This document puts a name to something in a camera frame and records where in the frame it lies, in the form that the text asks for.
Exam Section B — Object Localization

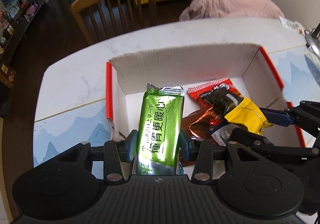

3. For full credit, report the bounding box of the silver desk lamp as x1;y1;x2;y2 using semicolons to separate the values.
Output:
304;24;320;58

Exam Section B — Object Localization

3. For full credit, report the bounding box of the red cardboard box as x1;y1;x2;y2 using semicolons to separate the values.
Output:
106;44;303;157

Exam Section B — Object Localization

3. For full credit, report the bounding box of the black snack packet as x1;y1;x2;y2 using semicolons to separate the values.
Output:
200;85;244;115

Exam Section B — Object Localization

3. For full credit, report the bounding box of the yellow snack packet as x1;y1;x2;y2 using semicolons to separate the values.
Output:
225;97;273;135

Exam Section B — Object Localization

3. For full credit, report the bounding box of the dark tv cabinet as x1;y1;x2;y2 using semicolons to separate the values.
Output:
1;0;46;62

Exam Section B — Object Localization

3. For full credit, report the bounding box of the green snack bar packet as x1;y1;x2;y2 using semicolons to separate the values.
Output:
135;83;184;175

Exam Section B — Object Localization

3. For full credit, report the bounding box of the brown gift bag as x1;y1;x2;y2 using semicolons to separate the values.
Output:
0;62;16;88

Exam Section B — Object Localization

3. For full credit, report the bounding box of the pink jacket on chair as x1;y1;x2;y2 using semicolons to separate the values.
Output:
179;0;284;21

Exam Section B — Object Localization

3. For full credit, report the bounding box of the white blue snack packet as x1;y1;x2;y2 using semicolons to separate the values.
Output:
209;123;247;146

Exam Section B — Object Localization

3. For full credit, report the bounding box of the red snack packet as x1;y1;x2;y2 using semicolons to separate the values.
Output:
188;77;244;108

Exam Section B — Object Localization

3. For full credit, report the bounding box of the brown foil snack packet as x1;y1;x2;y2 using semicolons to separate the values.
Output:
181;106;225;139

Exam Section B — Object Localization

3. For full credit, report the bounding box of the wooden dining chair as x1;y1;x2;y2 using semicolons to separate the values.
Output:
70;0;157;45

